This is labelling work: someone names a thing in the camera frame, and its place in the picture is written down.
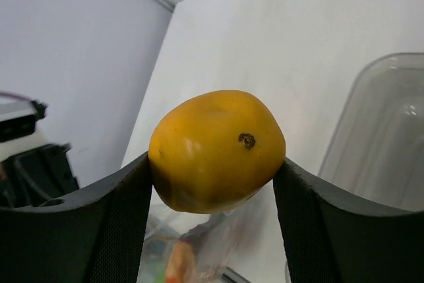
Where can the clear plastic food container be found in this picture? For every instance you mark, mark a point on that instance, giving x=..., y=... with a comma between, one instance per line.
x=376, y=151

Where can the red meat slice toy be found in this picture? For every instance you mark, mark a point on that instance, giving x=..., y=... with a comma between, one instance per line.
x=181, y=266

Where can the yellow lemon toy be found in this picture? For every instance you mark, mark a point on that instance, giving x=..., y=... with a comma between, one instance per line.
x=215, y=151

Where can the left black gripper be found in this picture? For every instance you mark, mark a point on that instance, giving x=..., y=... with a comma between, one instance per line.
x=37, y=177

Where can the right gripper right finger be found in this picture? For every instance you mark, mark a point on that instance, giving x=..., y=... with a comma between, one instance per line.
x=331, y=235

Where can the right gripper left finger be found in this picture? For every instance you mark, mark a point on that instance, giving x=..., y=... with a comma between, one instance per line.
x=94, y=234

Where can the clear pink zip bag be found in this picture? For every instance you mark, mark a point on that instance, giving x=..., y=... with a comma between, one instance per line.
x=241, y=245

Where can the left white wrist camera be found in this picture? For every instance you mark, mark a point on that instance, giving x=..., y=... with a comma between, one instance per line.
x=19, y=132

